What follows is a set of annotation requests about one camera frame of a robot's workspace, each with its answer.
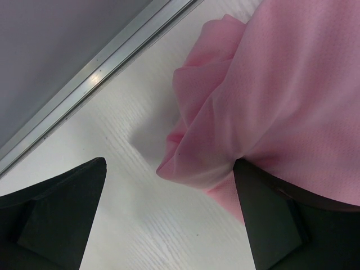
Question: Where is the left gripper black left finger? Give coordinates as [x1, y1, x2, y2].
[1, 157, 107, 269]

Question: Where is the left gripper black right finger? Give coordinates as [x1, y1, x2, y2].
[233, 159, 359, 269]

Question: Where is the pink t shirt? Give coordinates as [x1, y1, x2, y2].
[156, 1, 359, 219]

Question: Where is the aluminium table edge rail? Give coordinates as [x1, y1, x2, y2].
[1, 1, 200, 174]

